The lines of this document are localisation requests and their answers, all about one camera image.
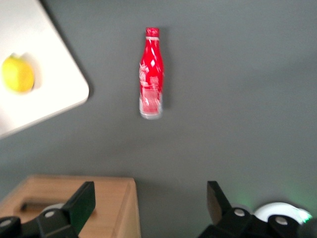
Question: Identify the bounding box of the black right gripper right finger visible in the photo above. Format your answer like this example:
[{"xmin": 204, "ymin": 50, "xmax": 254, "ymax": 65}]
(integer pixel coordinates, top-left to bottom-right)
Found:
[{"xmin": 198, "ymin": 180, "xmax": 317, "ymax": 238}]

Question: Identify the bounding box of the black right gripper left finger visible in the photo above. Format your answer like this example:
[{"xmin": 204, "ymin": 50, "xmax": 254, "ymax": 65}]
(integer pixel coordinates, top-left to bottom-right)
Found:
[{"xmin": 0, "ymin": 181, "xmax": 97, "ymax": 238}]

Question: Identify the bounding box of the red coke bottle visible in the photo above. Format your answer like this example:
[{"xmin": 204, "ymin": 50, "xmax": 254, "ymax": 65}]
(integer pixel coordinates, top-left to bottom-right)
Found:
[{"xmin": 138, "ymin": 26, "xmax": 165, "ymax": 120}]

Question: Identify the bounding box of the beige plastic tray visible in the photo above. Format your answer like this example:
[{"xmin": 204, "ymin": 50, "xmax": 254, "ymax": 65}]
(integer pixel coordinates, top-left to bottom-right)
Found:
[{"xmin": 0, "ymin": 0, "xmax": 90, "ymax": 139}]

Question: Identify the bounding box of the light wooden box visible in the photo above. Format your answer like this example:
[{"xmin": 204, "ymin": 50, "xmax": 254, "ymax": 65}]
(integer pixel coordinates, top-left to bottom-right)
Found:
[{"xmin": 0, "ymin": 175, "xmax": 142, "ymax": 238}]

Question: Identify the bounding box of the white round device green light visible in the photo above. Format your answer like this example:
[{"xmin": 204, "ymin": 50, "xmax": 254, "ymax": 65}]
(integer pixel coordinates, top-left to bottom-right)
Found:
[{"xmin": 254, "ymin": 202, "xmax": 313, "ymax": 225}]

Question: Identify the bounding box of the yellow lemon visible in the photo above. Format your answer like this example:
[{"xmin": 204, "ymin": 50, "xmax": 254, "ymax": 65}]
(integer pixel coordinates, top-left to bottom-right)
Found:
[{"xmin": 1, "ymin": 53, "xmax": 35, "ymax": 94}]

